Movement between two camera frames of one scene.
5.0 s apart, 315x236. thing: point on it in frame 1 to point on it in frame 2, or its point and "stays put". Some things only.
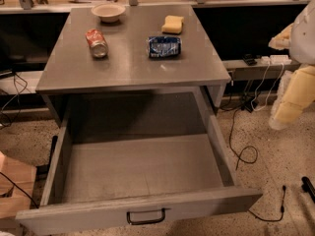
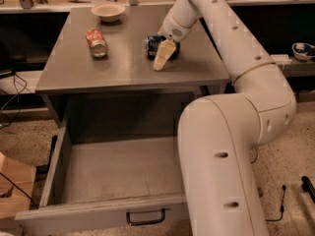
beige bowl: x=108 y=13 stays put
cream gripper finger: x=295 y=93 to x=164 y=51
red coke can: x=97 y=43 stays put
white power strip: x=277 y=59 stays put
